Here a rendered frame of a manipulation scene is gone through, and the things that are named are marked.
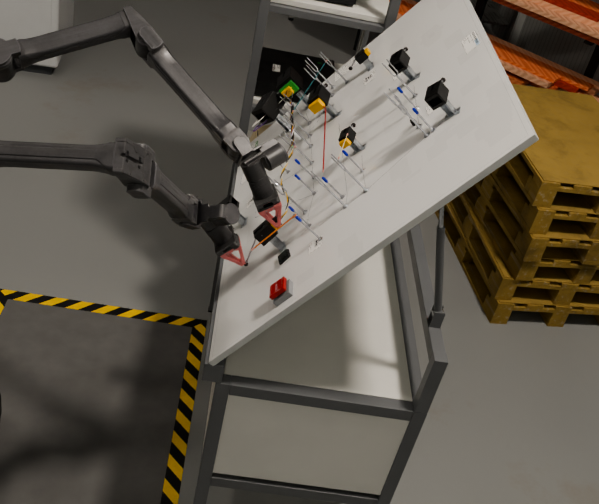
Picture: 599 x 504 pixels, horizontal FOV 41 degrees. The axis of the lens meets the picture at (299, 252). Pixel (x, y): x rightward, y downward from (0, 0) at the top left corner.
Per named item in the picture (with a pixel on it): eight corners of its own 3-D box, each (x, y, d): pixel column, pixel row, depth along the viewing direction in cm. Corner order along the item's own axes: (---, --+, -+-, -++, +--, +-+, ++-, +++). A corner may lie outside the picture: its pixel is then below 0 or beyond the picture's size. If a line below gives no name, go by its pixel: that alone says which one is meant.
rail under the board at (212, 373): (201, 380, 217) (204, 363, 214) (234, 166, 313) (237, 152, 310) (221, 383, 218) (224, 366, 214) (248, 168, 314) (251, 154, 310)
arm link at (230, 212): (178, 194, 214) (176, 225, 212) (208, 188, 206) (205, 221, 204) (211, 204, 222) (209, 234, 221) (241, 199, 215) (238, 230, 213)
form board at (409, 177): (243, 154, 310) (239, 151, 309) (457, -24, 269) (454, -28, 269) (213, 366, 214) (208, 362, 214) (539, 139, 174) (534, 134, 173)
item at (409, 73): (424, 58, 241) (405, 37, 237) (418, 80, 234) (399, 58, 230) (412, 65, 244) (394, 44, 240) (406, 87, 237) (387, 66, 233)
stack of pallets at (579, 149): (625, 332, 413) (700, 203, 367) (487, 324, 396) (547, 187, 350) (543, 210, 503) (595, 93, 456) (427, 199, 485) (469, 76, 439)
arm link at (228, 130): (132, 52, 222) (133, 32, 211) (149, 41, 223) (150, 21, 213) (233, 168, 219) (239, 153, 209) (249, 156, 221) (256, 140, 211)
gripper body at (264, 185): (275, 188, 224) (265, 165, 220) (280, 202, 215) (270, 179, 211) (254, 197, 224) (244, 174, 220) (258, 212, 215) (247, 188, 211)
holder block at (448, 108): (464, 90, 209) (443, 66, 205) (459, 116, 202) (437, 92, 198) (449, 98, 212) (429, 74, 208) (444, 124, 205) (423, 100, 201)
